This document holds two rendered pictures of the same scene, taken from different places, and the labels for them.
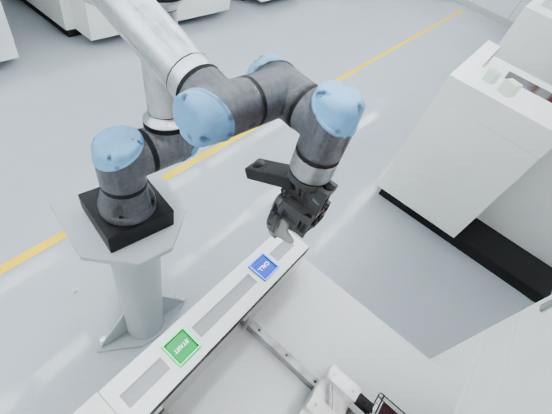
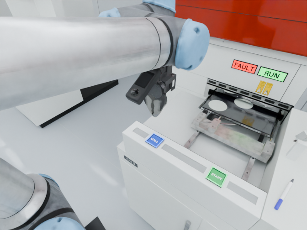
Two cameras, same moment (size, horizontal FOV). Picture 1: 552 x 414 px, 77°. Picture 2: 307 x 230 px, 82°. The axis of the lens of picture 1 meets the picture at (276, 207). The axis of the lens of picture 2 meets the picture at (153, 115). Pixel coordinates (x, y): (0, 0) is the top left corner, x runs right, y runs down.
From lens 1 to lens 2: 0.59 m
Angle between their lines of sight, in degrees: 52
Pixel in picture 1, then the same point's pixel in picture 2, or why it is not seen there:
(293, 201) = (163, 79)
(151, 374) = (236, 190)
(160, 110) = (25, 190)
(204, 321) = (197, 168)
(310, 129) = not seen: hidden behind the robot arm
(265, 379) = (200, 153)
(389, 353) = (174, 108)
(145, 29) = (110, 32)
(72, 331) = not seen: outside the picture
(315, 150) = not seen: hidden behind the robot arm
